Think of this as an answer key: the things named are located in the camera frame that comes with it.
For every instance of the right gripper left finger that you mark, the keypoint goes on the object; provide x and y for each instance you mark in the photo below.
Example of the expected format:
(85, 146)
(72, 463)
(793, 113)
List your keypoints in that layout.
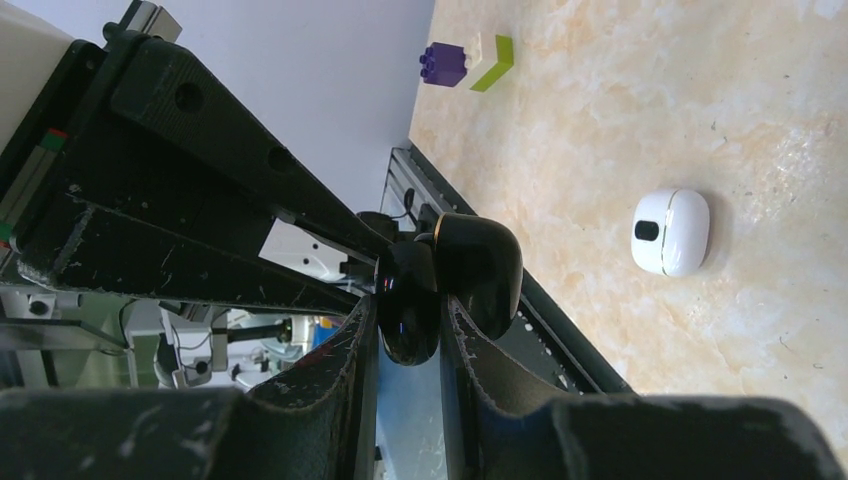
(315, 420)

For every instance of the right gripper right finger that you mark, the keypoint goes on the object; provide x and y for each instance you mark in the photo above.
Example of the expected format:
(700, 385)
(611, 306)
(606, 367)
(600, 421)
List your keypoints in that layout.
(502, 421)

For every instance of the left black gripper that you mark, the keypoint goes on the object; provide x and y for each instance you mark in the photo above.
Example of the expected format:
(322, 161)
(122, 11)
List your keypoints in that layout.
(130, 169)

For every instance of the purple and wood blocks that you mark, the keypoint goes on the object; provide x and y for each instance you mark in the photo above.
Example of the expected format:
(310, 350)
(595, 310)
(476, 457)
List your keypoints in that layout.
(475, 66)

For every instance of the white earbud charging case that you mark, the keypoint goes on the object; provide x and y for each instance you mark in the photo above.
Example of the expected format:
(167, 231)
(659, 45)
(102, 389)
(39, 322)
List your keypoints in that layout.
(670, 232)

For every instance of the black earbud charging case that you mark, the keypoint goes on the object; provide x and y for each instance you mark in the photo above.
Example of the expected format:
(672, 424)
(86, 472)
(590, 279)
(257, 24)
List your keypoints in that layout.
(472, 259)

